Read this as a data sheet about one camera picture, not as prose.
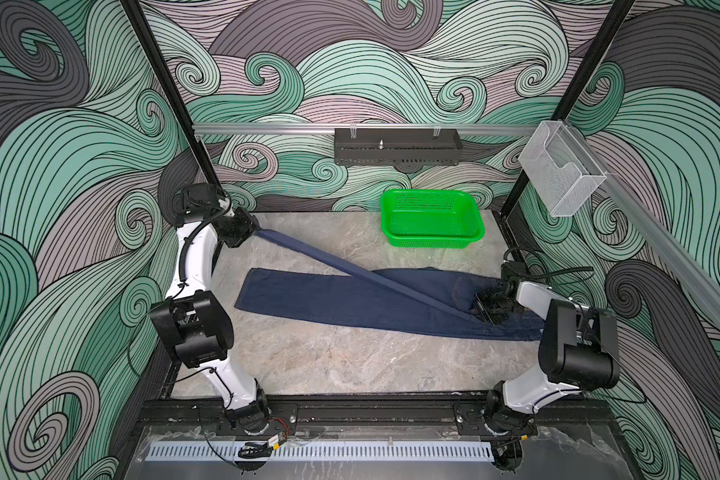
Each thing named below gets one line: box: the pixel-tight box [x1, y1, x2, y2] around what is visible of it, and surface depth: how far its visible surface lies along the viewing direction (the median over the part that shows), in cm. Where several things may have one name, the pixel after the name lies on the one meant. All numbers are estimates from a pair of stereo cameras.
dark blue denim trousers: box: [236, 228, 546, 340], surface depth 94 cm
